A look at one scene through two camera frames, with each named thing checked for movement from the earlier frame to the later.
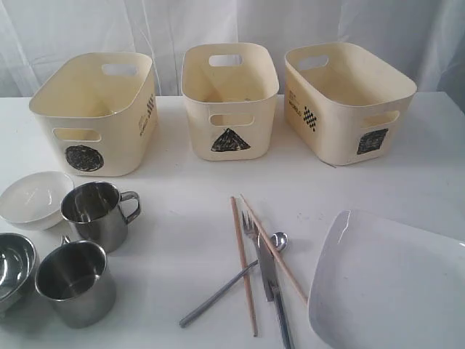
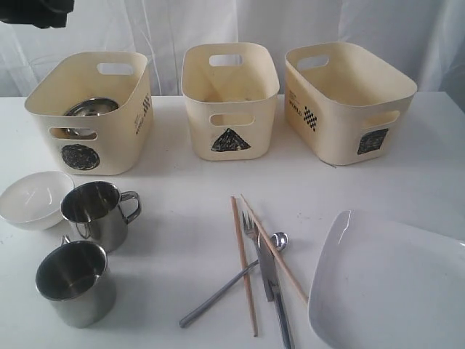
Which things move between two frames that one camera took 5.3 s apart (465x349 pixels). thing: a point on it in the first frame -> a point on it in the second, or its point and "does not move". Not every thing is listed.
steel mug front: (73, 278) does not move
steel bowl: (19, 270) -> (91, 107)
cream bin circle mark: (99, 113) does not move
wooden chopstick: (244, 267) does not move
